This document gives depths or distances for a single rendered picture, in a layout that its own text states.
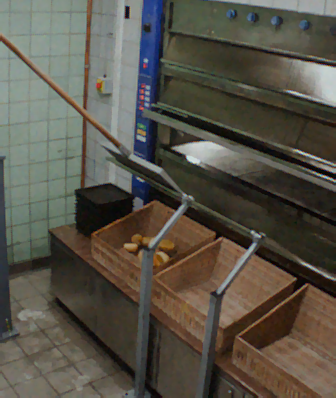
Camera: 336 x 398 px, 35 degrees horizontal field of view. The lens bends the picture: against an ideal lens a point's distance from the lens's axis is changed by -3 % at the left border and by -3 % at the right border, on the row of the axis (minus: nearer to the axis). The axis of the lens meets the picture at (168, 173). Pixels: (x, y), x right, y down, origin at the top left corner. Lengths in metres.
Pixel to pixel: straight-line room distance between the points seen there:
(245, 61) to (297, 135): 0.48
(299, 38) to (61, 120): 2.04
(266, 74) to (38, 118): 1.83
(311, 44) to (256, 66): 0.35
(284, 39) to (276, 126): 0.42
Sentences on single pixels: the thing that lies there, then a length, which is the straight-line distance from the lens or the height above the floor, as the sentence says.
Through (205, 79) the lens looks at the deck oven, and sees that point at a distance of 3.04.
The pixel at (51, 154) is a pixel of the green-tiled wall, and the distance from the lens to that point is 4.08.
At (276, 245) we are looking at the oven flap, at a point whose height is 0.96.
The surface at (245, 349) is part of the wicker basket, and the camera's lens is 2.46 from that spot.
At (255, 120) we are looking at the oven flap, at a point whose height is 1.53.
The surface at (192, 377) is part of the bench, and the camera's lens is 2.76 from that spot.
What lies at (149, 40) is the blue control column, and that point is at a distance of 3.37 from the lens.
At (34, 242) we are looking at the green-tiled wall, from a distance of 4.27.
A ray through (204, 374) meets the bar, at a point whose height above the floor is 0.53.
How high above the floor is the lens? 2.16
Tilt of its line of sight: 19 degrees down
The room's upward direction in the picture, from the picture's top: 4 degrees clockwise
